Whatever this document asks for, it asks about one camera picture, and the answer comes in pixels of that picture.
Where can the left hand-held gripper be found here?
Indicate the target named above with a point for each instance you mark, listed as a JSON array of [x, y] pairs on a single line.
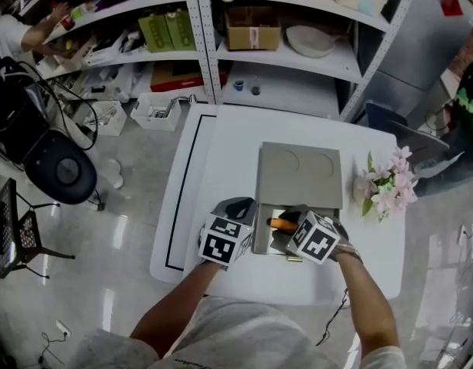
[[220, 242]]

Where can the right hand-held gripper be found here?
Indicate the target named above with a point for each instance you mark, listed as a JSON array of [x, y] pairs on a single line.
[[313, 240]]

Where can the grey drawer box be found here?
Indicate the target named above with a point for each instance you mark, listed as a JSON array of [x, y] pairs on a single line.
[[301, 183]]

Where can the person's right forearm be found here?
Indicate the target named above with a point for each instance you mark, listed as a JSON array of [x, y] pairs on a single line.
[[370, 306]]

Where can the person's left forearm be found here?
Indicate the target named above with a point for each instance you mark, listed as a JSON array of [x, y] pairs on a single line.
[[174, 313]]

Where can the red flat box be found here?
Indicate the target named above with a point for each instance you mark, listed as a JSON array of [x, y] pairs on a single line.
[[174, 81]]

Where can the brown cardboard box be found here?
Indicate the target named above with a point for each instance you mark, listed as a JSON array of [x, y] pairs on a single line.
[[251, 33]]

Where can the white table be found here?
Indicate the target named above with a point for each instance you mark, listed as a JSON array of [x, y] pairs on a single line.
[[228, 160]]

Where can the pink flowers in pot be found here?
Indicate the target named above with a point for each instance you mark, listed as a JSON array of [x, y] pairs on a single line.
[[392, 187]]

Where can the person's grey t-shirt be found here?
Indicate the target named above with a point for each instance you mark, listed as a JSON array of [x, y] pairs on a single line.
[[236, 336]]

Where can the grey chair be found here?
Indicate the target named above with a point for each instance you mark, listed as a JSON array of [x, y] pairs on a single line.
[[413, 140]]

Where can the silver gooseneck lamp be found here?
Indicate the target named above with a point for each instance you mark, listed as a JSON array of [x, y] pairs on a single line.
[[180, 99]]

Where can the blue cup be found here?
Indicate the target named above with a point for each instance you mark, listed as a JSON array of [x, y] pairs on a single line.
[[238, 86]]

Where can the grey cup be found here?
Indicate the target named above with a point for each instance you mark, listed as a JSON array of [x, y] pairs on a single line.
[[255, 87]]

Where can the black round stool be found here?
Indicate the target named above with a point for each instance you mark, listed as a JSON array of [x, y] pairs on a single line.
[[61, 169]]

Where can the white power strip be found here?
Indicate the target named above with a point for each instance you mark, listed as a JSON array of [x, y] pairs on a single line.
[[64, 329]]

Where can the beige shallow bowl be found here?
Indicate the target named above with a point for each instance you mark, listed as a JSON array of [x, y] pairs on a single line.
[[309, 42]]

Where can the white metal shelving unit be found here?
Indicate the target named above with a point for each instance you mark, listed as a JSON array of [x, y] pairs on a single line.
[[205, 40]]

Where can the black mesh chair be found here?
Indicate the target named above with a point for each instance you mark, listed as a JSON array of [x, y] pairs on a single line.
[[7, 229]]

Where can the green carton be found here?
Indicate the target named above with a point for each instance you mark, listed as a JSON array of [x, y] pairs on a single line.
[[155, 35], [181, 31]]

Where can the silver refrigerator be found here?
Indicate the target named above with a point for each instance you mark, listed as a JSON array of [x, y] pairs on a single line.
[[424, 40]]

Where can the black equipment bag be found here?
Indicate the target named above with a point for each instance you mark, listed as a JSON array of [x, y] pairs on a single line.
[[13, 117]]

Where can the red fridge magnet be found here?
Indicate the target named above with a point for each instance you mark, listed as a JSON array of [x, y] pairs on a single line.
[[451, 4]]

